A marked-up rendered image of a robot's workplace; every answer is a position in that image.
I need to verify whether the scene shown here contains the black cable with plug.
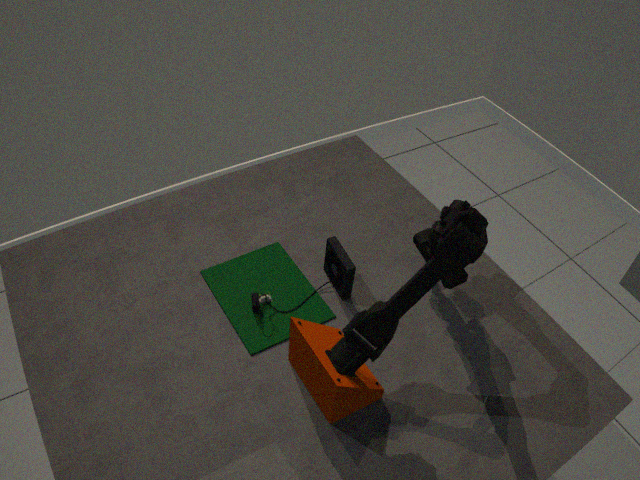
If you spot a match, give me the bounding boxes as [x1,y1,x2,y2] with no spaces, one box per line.
[252,281,333,312]

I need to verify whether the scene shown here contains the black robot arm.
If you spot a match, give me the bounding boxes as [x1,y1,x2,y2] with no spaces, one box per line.
[325,200,489,378]

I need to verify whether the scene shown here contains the green circuit board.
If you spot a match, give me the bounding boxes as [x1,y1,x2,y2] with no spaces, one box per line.
[200,242,336,355]

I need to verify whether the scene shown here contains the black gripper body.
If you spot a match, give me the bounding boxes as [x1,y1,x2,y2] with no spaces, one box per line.
[413,228,468,289]

